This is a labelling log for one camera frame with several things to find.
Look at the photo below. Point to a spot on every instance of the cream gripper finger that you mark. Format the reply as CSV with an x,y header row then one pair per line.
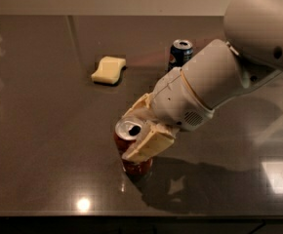
x,y
142,109
152,140

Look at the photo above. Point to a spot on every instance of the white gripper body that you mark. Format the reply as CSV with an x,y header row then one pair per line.
x,y
176,98

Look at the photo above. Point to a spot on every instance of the red coke can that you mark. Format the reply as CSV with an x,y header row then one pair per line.
x,y
125,134

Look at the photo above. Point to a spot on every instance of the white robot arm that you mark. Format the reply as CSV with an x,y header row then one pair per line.
x,y
250,55

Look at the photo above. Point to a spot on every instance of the yellow sponge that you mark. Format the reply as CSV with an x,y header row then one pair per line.
x,y
109,70

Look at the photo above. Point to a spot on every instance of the blue pepsi can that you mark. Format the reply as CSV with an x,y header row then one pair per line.
x,y
180,53

